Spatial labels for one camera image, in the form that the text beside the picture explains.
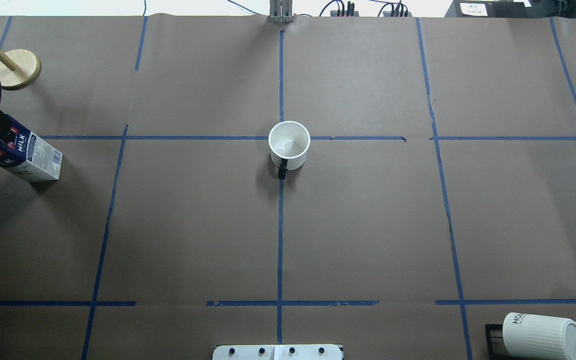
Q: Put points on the blue milk carton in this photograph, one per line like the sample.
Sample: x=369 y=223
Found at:
x=25 y=154

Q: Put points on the white smiley mug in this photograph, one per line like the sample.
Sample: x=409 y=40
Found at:
x=289 y=143

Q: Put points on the wooden mug tree stand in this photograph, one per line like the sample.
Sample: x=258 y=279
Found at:
x=18 y=68

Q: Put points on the white ribbed mug far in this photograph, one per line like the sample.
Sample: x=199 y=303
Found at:
x=537 y=337

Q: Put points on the aluminium frame post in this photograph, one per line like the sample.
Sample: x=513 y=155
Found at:
x=281 y=12

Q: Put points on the black wire mug rack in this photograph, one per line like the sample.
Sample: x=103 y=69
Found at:
x=494 y=342

